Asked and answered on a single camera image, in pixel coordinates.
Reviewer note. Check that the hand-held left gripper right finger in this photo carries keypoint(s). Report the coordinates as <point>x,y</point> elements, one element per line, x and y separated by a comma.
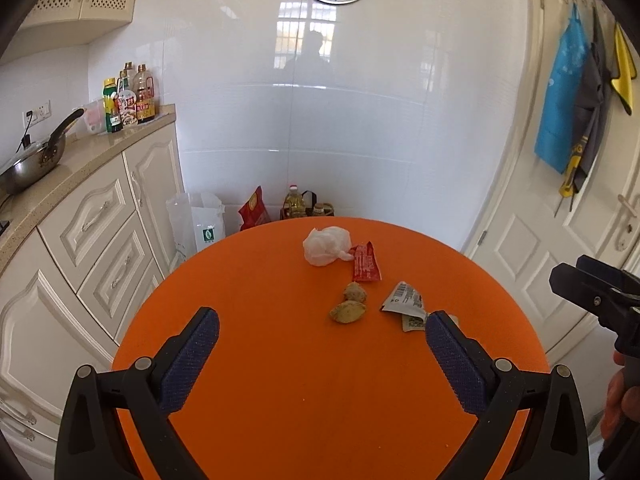
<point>452,360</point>

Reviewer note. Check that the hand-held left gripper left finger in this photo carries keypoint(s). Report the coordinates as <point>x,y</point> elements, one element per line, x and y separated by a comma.
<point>192,360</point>

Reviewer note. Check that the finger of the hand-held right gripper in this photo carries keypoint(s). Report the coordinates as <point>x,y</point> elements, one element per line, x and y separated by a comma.
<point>580,290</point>
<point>600,267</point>

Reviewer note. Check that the person's right hand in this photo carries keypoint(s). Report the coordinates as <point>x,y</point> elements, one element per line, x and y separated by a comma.
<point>622,400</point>

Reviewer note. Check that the small beige wrapper piece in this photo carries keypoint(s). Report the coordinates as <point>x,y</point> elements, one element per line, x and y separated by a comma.
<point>412,324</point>

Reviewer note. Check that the cream panelled door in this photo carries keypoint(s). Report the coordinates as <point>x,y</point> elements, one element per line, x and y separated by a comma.
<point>530,240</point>

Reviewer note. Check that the white torn wrapper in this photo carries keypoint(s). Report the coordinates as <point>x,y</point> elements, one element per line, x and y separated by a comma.
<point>402,297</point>

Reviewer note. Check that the orange round table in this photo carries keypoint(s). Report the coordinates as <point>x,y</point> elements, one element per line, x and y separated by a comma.
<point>280,360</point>

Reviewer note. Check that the metal door hinge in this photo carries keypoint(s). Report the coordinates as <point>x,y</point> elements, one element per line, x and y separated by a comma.
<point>482,236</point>

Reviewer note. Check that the small brown ginger piece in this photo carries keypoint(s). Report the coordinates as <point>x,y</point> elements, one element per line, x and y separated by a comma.
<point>354,292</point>

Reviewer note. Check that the red sachet wrapper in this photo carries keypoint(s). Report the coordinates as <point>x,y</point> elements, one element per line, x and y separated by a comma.
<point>365,265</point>

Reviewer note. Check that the white plastic bag green logo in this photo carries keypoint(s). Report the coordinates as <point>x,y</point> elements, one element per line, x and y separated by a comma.
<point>200,225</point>

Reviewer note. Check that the cream kitchen base cabinet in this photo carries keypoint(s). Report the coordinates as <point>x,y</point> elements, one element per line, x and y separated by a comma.
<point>100,240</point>

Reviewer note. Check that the grey apron yellow trim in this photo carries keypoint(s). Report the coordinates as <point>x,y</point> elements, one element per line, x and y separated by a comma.
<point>590,110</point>

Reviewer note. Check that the red packaged bag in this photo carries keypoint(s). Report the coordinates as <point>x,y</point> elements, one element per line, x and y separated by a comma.
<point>254,212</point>

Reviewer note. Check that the white crumpled plastic bag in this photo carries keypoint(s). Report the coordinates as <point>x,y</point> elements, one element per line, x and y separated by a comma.
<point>325,246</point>

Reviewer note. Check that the blue apron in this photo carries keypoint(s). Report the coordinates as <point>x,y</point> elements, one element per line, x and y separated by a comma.
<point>562,95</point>

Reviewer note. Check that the yellow cooking oil bottle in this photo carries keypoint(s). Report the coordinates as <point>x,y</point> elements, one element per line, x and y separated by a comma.
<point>295,205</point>

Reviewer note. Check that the yellow cloth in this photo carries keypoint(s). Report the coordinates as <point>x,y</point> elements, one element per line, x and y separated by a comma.
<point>625,70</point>

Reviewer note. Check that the beige stone countertop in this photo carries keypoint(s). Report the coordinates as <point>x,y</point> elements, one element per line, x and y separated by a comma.
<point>85,160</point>

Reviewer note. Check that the steel wok with lid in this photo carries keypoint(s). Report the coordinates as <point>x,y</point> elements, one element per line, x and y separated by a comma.
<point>30,167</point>

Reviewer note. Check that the white red label bottle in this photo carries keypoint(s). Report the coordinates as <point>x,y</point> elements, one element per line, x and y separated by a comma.
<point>127,108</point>

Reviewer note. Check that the clear plastic container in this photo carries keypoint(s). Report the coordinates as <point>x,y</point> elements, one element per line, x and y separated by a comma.
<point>94,117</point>

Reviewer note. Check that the dark soy sauce bottle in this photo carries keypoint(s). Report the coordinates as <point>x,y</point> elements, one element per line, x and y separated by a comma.
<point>145,97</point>

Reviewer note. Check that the green label bottle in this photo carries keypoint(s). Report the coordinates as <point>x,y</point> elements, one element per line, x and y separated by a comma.
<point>108,96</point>

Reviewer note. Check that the brown cap tall bottle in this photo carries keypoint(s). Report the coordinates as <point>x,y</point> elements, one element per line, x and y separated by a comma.
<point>128,72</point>

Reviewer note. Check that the white wall socket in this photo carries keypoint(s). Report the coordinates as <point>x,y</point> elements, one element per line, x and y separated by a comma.
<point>40,110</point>

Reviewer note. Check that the cream lattice wall cabinet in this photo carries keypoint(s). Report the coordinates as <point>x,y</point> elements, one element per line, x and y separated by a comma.
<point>75,0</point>

